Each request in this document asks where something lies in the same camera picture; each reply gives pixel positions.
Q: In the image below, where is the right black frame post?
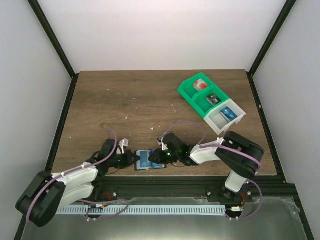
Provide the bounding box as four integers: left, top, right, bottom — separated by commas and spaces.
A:
248, 0, 298, 76

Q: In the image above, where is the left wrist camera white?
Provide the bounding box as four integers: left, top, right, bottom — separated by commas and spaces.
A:
116, 138, 129, 155

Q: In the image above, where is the left black frame post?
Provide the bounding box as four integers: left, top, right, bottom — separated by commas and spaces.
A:
26, 0, 77, 78

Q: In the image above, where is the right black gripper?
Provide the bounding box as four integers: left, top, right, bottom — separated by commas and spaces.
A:
148, 148, 180, 165

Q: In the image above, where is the red white card in bin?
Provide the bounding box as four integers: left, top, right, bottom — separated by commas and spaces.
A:
193, 79, 208, 92

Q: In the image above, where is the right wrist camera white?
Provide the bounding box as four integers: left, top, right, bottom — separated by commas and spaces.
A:
156, 136, 167, 149

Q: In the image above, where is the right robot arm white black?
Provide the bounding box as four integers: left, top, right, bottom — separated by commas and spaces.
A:
148, 131, 265, 202

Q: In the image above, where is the blue card in bin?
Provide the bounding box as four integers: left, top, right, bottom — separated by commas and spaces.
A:
220, 107, 238, 123

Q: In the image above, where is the black card holder wallet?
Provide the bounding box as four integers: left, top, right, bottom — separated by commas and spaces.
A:
134, 149, 167, 171

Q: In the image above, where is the green white sorting bin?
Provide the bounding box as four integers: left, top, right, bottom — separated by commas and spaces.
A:
177, 72, 246, 136

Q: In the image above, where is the black card in bin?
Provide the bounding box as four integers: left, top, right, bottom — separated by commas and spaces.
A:
206, 93, 222, 106

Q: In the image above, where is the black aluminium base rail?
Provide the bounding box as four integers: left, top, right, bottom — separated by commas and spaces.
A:
88, 175, 298, 202

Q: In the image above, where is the light blue slotted cable duct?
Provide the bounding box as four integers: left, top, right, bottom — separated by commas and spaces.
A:
56, 205, 226, 216

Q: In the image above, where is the black frame post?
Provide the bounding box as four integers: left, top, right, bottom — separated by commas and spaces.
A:
26, 0, 77, 78
248, 0, 298, 76

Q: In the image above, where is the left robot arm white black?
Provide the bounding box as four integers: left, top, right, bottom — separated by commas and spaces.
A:
15, 138, 140, 227

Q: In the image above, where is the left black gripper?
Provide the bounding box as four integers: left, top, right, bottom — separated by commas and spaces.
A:
108, 150, 141, 170

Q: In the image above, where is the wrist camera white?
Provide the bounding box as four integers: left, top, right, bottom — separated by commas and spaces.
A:
156, 136, 167, 149
116, 138, 129, 155

